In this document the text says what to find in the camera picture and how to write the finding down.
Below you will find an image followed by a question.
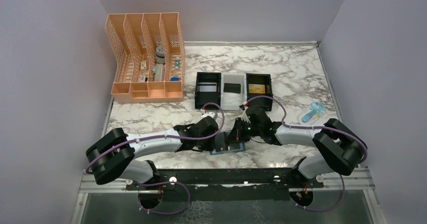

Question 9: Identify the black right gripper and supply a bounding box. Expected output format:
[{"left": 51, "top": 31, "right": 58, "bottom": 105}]
[{"left": 225, "top": 117, "right": 262, "bottom": 142}]

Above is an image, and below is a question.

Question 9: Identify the blue card holder wallet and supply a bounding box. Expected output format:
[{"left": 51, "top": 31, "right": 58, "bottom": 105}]
[{"left": 209, "top": 131, "right": 246, "bottom": 156}]

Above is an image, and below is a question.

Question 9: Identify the black card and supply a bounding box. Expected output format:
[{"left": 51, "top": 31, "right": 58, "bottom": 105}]
[
  {"left": 223, "top": 83, "right": 241, "bottom": 94},
  {"left": 215, "top": 132, "right": 229, "bottom": 153}
]

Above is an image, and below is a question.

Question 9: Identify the silver crest card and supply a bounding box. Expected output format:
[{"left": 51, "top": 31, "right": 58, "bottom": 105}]
[{"left": 197, "top": 83, "right": 218, "bottom": 92}]

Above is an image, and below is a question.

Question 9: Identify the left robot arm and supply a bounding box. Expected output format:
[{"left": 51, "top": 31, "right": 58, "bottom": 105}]
[{"left": 86, "top": 116, "right": 220, "bottom": 189}]

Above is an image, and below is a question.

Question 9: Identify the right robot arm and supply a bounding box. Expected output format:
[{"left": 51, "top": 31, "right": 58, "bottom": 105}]
[{"left": 226, "top": 106, "right": 367, "bottom": 187}]

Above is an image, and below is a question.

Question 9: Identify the black left card tray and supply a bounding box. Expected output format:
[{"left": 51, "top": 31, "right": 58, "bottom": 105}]
[{"left": 194, "top": 72, "right": 222, "bottom": 109}]

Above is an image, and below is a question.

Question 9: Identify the white middle card tray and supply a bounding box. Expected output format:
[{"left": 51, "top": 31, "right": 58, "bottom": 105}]
[{"left": 221, "top": 72, "right": 247, "bottom": 111}]

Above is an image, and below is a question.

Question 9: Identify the gold card in right tray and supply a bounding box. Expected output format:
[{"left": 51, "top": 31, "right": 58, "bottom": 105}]
[{"left": 248, "top": 84, "right": 266, "bottom": 94}]

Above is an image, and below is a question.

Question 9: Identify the green white small bottle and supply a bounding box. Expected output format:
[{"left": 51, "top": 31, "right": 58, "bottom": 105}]
[{"left": 175, "top": 58, "right": 180, "bottom": 69}]

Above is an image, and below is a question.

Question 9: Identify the white red labelled box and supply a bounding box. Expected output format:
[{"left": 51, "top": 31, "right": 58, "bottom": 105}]
[{"left": 137, "top": 75, "right": 147, "bottom": 82}]

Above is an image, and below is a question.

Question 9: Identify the light blue tape dispenser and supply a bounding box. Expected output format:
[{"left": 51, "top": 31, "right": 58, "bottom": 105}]
[{"left": 297, "top": 102, "right": 326, "bottom": 125}]

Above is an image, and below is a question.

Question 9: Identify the round tin in organizer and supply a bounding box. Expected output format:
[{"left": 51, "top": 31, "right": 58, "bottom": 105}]
[{"left": 155, "top": 46, "right": 166, "bottom": 64}]

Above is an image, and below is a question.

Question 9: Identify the orange plastic desk organizer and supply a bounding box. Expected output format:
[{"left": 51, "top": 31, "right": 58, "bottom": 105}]
[{"left": 105, "top": 12, "right": 185, "bottom": 104}]

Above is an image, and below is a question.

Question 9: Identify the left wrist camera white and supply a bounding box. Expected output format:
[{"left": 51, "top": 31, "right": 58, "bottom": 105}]
[{"left": 200, "top": 109, "right": 218, "bottom": 120}]

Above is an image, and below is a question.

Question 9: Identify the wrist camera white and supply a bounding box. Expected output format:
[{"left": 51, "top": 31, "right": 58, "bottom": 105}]
[
  {"left": 200, "top": 109, "right": 218, "bottom": 120},
  {"left": 239, "top": 105, "right": 250, "bottom": 122}
]

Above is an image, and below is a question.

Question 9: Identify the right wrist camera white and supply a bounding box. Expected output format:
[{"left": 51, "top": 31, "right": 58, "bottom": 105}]
[{"left": 239, "top": 105, "right": 250, "bottom": 122}]

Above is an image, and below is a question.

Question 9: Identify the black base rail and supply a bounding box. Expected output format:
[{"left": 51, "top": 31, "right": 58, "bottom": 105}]
[{"left": 126, "top": 167, "right": 324, "bottom": 194}]

